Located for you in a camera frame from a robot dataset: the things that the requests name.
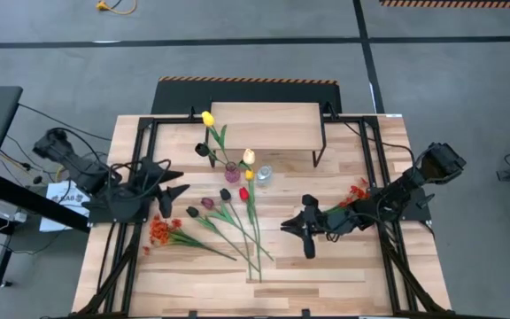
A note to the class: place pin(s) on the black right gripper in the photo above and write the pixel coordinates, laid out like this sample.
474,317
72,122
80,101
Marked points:
310,221

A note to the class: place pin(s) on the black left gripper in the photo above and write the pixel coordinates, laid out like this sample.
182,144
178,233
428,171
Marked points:
153,177

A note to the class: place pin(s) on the orange artificial flower bunch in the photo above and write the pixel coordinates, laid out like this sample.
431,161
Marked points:
159,230

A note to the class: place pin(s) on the clear ribbed glass vase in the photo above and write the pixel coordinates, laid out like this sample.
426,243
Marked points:
264,176

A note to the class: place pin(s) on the red artificial tulip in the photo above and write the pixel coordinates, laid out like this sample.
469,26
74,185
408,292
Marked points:
243,193

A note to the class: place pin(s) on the pink glass vase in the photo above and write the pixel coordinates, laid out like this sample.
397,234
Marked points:
233,175

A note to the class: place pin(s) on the yellow artificial tulip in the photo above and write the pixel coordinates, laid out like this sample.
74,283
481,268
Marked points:
207,119
249,175

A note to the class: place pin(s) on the cream artificial tulip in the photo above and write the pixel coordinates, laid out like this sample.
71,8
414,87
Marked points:
249,156

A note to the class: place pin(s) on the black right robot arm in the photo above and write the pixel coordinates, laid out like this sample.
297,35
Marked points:
436,164

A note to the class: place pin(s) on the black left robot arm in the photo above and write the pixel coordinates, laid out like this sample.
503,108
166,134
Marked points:
82,170

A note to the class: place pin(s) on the small wooden shelf stand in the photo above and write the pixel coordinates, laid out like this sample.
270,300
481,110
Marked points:
272,126

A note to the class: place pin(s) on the maroon artificial tulip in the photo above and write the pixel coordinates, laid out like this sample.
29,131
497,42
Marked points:
207,203

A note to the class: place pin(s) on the red artificial flower bunch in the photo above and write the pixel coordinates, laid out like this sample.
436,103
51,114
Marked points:
357,191

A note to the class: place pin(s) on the hazard striped floor mat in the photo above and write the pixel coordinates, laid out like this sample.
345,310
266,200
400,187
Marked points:
180,95
458,3

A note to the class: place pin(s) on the white printed paper sheet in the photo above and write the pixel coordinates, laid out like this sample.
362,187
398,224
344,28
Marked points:
62,199

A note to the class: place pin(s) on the white power strip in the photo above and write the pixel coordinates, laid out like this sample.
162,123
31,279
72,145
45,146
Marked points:
11,215

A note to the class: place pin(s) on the black edge bracket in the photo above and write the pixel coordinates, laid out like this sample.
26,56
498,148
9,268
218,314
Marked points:
191,314
306,313

